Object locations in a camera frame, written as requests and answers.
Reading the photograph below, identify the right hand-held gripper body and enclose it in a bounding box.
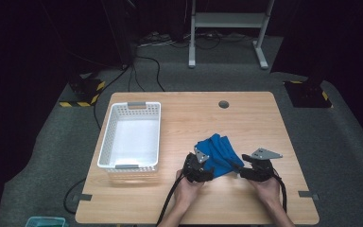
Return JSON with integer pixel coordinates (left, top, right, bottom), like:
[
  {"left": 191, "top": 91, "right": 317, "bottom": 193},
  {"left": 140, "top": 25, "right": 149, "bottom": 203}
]
[{"left": 249, "top": 148, "right": 284, "bottom": 183}]

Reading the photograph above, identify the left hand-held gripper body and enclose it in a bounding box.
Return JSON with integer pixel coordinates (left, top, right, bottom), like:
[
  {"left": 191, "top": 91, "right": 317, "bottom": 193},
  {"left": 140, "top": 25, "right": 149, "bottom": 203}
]
[{"left": 182, "top": 147, "right": 211, "bottom": 183}]

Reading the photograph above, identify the blue printed t-shirt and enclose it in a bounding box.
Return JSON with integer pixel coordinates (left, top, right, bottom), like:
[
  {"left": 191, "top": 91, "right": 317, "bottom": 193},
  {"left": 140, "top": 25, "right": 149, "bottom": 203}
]
[{"left": 194, "top": 132, "right": 246, "bottom": 180}]

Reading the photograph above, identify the white plastic basket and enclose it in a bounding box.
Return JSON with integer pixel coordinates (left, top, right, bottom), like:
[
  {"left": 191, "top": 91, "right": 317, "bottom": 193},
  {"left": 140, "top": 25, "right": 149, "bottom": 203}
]
[{"left": 96, "top": 101, "right": 163, "bottom": 174}]

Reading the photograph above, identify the person's left hand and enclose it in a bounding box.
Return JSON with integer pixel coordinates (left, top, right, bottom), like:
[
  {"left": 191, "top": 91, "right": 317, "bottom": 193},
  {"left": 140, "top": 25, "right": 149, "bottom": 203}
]
[{"left": 174, "top": 169, "right": 206, "bottom": 206}]

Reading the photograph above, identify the person's right hand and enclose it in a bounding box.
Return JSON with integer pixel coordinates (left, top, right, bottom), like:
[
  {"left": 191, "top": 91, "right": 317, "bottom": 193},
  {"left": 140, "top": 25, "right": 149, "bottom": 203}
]
[{"left": 248, "top": 177, "right": 282, "bottom": 206}]

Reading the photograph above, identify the black base with yellow stripes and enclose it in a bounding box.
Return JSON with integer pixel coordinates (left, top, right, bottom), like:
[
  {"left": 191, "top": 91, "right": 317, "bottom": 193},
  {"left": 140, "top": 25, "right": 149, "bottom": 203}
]
[
  {"left": 59, "top": 74, "right": 107, "bottom": 108},
  {"left": 283, "top": 79, "right": 334, "bottom": 109}
]

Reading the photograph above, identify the teal plastic box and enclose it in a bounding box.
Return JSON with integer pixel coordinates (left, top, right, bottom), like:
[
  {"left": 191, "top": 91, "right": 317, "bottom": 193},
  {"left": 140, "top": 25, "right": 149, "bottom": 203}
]
[{"left": 24, "top": 216, "right": 69, "bottom": 227}]

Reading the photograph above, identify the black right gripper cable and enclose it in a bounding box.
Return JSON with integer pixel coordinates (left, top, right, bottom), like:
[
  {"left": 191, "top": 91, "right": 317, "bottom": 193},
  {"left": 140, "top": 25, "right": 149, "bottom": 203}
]
[{"left": 273, "top": 174, "right": 288, "bottom": 214}]

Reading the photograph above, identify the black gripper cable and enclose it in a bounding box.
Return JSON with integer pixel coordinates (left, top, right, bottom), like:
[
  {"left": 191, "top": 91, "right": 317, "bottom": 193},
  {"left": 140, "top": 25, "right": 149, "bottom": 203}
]
[
  {"left": 273, "top": 174, "right": 288, "bottom": 214},
  {"left": 155, "top": 172, "right": 185, "bottom": 227}
]

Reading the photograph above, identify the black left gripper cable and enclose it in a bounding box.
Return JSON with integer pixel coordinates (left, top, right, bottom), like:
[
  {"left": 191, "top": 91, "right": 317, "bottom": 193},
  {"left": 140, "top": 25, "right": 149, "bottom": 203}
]
[{"left": 155, "top": 172, "right": 185, "bottom": 227}]

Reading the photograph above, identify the grey table edge bracket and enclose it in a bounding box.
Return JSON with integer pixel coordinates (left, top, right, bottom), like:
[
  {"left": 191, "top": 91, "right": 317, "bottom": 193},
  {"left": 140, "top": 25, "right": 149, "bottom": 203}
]
[
  {"left": 298, "top": 190, "right": 320, "bottom": 201},
  {"left": 72, "top": 193, "right": 93, "bottom": 202}
]

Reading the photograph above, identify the black floor cable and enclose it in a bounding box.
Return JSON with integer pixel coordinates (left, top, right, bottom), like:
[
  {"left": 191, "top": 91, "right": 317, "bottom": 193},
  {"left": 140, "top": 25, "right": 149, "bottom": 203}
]
[
  {"left": 128, "top": 56, "right": 166, "bottom": 93},
  {"left": 93, "top": 64, "right": 132, "bottom": 131}
]

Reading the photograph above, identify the black looped cable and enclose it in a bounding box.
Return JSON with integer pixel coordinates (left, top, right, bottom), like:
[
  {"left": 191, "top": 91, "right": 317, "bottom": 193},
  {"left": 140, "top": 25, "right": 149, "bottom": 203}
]
[{"left": 63, "top": 178, "right": 87, "bottom": 216}]

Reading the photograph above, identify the bundle of floor cables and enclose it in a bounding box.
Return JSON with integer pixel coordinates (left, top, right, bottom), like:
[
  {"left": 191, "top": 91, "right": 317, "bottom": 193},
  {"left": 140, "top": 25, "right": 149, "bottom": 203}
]
[{"left": 136, "top": 29, "right": 256, "bottom": 50}]

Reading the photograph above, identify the white metal stand frame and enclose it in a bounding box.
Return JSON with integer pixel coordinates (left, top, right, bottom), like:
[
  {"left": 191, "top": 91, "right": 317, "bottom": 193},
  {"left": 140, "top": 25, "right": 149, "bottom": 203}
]
[{"left": 187, "top": 0, "right": 276, "bottom": 70}]

